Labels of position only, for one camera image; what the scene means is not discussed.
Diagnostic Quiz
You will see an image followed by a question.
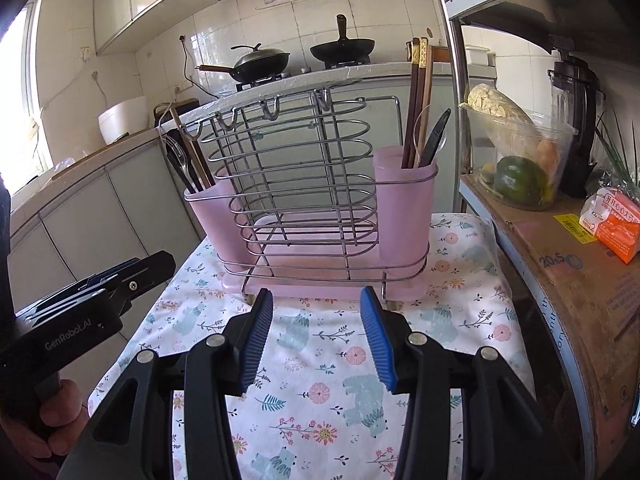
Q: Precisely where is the floral printed cloth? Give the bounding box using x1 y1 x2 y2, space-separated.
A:
87 212 538 480

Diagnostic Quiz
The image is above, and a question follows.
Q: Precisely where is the white pot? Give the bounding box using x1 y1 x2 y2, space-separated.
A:
97 99 151 146

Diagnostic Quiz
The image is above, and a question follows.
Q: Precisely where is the light wooden chopstick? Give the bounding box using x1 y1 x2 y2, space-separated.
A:
412 60 436 168
169 106 211 191

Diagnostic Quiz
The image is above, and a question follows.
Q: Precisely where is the wall cabinet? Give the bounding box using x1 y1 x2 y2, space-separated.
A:
92 0 201 56

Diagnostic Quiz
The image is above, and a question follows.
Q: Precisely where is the green bell pepper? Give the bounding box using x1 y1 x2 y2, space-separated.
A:
492 156 551 206

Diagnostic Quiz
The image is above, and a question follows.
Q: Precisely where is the foil covered gas stove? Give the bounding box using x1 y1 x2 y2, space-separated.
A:
235 60 373 93

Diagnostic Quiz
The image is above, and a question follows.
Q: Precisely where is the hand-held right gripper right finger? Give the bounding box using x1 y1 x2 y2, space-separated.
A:
359 285 586 480

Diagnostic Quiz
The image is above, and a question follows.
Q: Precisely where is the person's left hand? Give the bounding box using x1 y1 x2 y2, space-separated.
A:
0 380 94 467

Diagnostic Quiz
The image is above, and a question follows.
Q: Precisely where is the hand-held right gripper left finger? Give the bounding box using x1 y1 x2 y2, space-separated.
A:
55 287 275 480

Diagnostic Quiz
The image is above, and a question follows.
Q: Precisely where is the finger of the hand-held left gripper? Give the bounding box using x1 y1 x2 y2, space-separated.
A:
22 257 143 312
104 251 177 319

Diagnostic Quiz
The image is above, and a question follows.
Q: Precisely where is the orange fruit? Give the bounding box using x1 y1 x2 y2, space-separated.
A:
535 139 561 176

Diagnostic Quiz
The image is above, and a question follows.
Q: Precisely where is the black power cable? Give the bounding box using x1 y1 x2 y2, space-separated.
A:
179 35 221 100

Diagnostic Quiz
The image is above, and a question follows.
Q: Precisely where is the black blender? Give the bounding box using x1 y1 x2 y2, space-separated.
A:
547 50 608 198

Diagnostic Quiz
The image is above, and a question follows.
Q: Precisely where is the metal wire rack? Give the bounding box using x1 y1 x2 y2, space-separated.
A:
160 79 429 306

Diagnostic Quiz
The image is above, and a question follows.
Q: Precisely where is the green scallion bunch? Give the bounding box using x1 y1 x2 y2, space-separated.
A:
592 110 640 193

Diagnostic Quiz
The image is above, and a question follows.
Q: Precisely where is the metal shelving rack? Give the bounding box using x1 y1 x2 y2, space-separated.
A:
425 0 606 241

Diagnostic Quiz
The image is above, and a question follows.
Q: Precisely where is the black wok with lid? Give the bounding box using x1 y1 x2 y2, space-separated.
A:
197 44 292 85

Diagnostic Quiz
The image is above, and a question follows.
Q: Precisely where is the black plastic spoon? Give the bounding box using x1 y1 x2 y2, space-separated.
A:
417 108 452 168

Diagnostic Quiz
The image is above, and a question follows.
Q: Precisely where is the clear plastic utensil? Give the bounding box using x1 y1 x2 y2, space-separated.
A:
160 132 191 171

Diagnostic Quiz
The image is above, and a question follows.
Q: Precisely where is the orange and white packet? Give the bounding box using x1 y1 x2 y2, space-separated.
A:
580 187 640 265

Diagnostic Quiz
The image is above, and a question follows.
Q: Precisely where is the napa cabbage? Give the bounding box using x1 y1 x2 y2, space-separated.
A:
459 83 543 161

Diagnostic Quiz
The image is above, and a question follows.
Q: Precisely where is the clear plastic container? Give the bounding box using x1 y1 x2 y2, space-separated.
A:
460 102 578 211

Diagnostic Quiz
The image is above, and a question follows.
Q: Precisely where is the window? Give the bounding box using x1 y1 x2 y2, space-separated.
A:
0 0 56 196

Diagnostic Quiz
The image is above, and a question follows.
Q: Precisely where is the brown chopstick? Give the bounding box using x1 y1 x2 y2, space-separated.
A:
181 127 217 188

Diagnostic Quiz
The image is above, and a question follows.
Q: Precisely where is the black plastic utensil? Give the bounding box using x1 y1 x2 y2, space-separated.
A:
162 137 197 195

